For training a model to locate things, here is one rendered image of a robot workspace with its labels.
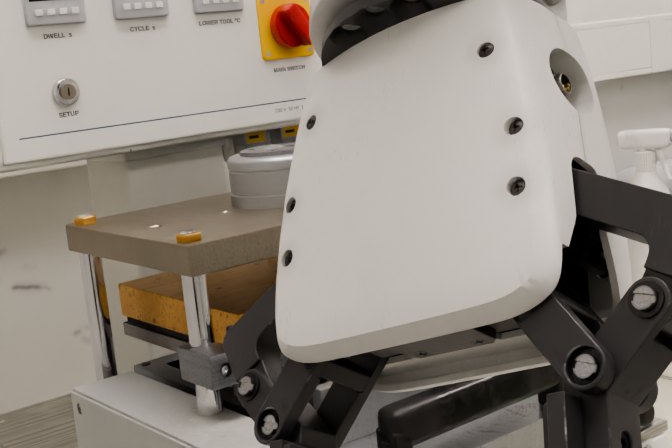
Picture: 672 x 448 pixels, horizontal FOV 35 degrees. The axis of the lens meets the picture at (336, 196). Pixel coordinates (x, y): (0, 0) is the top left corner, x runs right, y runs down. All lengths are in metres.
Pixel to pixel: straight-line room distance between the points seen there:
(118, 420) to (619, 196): 0.49
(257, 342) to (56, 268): 0.96
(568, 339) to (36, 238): 1.07
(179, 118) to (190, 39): 0.07
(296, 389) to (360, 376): 0.02
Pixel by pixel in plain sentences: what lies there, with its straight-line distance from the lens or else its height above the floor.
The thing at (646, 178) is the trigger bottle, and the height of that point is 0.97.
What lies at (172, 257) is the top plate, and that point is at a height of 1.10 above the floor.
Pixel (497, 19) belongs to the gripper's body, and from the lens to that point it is 0.31.
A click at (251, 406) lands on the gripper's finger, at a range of 0.34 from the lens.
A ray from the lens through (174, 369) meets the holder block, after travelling 0.80.
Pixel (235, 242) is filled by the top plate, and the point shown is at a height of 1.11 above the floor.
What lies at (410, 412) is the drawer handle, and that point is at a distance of 0.62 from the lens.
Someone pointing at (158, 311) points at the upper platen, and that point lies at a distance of 0.76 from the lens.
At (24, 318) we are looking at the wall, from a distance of 1.30.
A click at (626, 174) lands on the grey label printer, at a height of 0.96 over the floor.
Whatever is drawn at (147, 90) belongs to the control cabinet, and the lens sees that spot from 0.87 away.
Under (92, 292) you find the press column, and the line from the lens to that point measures 0.79.
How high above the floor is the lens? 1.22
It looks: 8 degrees down
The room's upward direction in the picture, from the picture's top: 6 degrees counter-clockwise
